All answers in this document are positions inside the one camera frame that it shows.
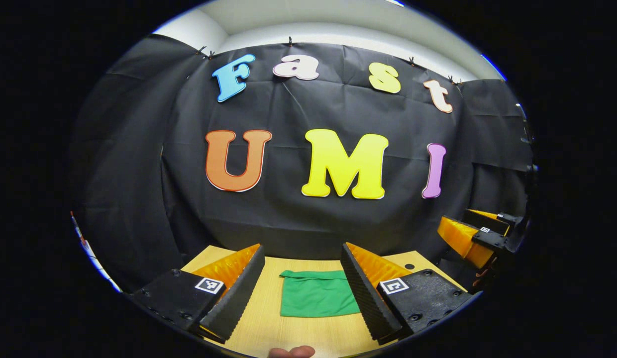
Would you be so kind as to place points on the black backdrop cloth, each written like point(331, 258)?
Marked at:
point(288, 219)

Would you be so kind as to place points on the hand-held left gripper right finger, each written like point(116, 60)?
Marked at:
point(363, 298)

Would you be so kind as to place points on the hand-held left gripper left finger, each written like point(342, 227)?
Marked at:
point(241, 296)

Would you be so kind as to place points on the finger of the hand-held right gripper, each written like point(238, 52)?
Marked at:
point(490, 239)
point(482, 219)

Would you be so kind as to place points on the green T-shirt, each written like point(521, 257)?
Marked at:
point(318, 296)

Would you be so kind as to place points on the white and red object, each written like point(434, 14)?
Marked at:
point(96, 262)

